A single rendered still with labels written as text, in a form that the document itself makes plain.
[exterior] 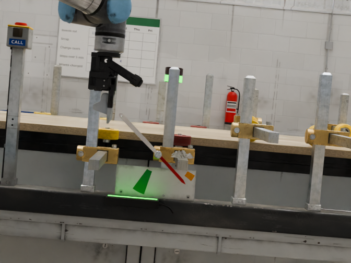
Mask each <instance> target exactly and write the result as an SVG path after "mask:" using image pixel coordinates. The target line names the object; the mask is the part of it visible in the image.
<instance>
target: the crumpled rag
mask: <svg viewBox="0 0 351 263"><path fill-rule="evenodd" d="M171 157H175V158H187V159H192V158H194V157H193V156H192V155H191V154H190V153H189V154H187V153H186V152H185V151H184V150H182V152H180V151H178V152H177V153H175V152H174V153H173V154H172V156H171Z"/></svg>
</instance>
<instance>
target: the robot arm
mask: <svg viewBox="0 0 351 263"><path fill-rule="evenodd" d="M58 1H59V2H58V14H59V17H60V18H61V20H62V21H64V22H67V23H74V24H78V25H84V26H90V27H96V31H95V45H94V50H95V51H98V52H92V53H91V68H90V72H89V82H88V89H89V90H94V91H109V93H103V94H102V95H101V100H100V101H99V102H96V103H94V104H93V109H94V110H95V111H98V112H101V113H103V114H106V115H107V124H108V123H109V122H110V120H111V119H112V115H113V106H114V95H115V91H116V84H117V76H118V74H119V75H120V76H122V77H123V78H125V79H126V80H128V81H129V82H130V84H131V85H132V86H135V87H140V86H141V85H142V83H143V80H142V78H141V77H140V76H139V75H137V74H133V73H131V72H130V71H128V70H127V69H125V68H124V67H122V66H120V65H119V64H117V63H116V62H114V61H113V58H120V57H121V54H120V53H124V44H125V31H126V20H127V19H128V17H129V16H130V14H131V10H132V2H131V0H58ZM105 59H107V60H106V61H107V63H106V62H105V61H104V60H105Z"/></svg>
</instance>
